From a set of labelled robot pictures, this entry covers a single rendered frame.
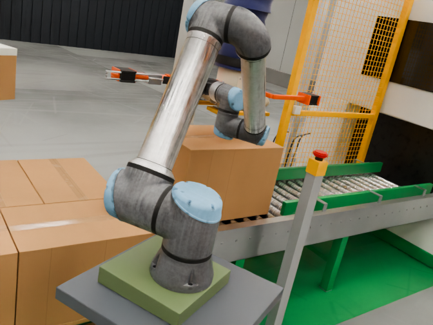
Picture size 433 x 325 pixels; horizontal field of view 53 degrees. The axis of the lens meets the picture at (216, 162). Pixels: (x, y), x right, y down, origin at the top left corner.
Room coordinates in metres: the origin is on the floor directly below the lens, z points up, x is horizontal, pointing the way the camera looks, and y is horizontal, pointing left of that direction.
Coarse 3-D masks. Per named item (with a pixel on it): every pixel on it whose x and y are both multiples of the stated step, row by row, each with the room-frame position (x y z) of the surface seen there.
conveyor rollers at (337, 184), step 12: (288, 180) 2.95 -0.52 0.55; (300, 180) 3.06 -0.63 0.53; (324, 180) 3.13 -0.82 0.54; (336, 180) 3.18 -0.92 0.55; (348, 180) 3.28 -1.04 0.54; (360, 180) 3.31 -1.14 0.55; (372, 180) 3.42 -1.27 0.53; (384, 180) 3.45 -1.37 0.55; (276, 192) 2.74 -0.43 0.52; (288, 192) 2.78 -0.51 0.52; (300, 192) 2.81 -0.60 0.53; (324, 192) 2.88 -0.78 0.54; (336, 192) 2.92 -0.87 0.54; (348, 192) 2.96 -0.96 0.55; (276, 204) 2.48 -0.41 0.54; (252, 216) 2.24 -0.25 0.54; (264, 216) 2.29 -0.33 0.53; (276, 216) 2.34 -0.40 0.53
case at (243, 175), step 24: (192, 144) 2.00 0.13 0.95; (216, 144) 2.08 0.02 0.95; (240, 144) 2.17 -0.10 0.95; (264, 144) 2.26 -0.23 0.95; (192, 168) 1.93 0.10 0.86; (216, 168) 2.02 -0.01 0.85; (240, 168) 2.11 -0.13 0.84; (264, 168) 2.22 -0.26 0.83; (216, 192) 2.04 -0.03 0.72; (240, 192) 2.14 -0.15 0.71; (264, 192) 2.24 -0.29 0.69; (240, 216) 2.16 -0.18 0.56
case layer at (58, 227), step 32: (32, 160) 2.40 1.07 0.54; (64, 160) 2.50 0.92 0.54; (0, 192) 1.92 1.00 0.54; (32, 192) 1.99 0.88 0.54; (64, 192) 2.06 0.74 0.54; (96, 192) 2.14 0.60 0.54; (0, 224) 1.63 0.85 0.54; (32, 224) 1.68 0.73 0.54; (64, 224) 1.74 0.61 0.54; (96, 224) 1.79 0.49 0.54; (128, 224) 1.85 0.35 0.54; (0, 256) 1.42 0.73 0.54; (32, 256) 1.49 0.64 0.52; (64, 256) 1.57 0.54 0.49; (96, 256) 1.66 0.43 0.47; (0, 288) 1.42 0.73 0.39; (32, 288) 1.50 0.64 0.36; (0, 320) 1.43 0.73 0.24; (32, 320) 1.50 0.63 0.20; (64, 320) 1.59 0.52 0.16
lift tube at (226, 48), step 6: (258, 12) 2.18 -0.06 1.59; (264, 12) 2.21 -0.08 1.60; (264, 18) 2.23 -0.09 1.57; (264, 24) 2.22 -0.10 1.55; (222, 48) 2.19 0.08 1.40; (228, 48) 2.17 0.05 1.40; (234, 48) 2.16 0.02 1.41; (222, 54) 2.19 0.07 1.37; (228, 54) 2.17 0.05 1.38; (234, 54) 2.16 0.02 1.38; (222, 66) 2.18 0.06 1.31; (228, 66) 2.16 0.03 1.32
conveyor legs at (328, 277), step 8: (336, 240) 2.52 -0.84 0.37; (344, 240) 2.51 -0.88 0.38; (312, 248) 2.66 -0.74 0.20; (336, 248) 2.51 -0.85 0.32; (344, 248) 2.52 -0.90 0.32; (320, 256) 2.60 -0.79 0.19; (328, 256) 2.58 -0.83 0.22; (336, 256) 2.49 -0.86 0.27; (240, 264) 1.99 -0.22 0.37; (328, 264) 2.53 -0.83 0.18; (336, 264) 2.51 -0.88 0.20; (328, 272) 2.51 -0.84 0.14; (336, 272) 2.52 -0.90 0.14; (328, 280) 2.50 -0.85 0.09; (328, 288) 2.50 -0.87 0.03
